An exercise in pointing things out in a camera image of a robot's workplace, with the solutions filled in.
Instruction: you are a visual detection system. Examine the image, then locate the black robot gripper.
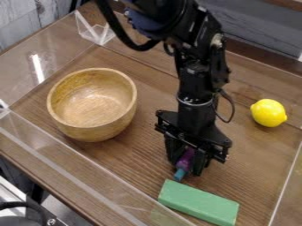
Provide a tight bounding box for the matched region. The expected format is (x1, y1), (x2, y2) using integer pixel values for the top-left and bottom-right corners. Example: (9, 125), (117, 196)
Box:
(155, 96), (232, 176)

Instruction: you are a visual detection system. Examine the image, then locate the purple toy eggplant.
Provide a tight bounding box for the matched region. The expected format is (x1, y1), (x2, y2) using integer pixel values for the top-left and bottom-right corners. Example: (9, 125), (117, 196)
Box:
(173, 147), (195, 182)

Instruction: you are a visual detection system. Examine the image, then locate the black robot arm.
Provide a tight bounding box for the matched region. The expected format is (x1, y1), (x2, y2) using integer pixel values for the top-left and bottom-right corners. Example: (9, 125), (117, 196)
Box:
(96, 0), (232, 181)

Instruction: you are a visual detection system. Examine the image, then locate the brown wooden bowl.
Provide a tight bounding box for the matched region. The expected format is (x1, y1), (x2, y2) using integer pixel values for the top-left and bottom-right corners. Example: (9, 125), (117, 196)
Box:
(45, 68), (137, 142)

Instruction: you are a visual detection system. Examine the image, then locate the green rectangular block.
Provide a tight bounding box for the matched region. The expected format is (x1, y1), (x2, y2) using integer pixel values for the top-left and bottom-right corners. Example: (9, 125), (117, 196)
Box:
(157, 179), (239, 226)

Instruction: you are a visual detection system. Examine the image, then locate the yellow toy lemon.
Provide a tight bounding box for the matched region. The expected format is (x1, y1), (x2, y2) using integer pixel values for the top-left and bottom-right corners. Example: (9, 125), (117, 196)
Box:
(249, 99), (287, 128)

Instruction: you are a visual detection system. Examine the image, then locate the clear acrylic tray wall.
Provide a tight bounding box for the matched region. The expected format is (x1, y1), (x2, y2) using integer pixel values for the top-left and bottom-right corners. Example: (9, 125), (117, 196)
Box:
(0, 106), (195, 226)

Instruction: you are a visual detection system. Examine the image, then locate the black cable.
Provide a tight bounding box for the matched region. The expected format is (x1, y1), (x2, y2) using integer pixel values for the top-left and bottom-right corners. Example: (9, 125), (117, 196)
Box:
(0, 200), (42, 226)

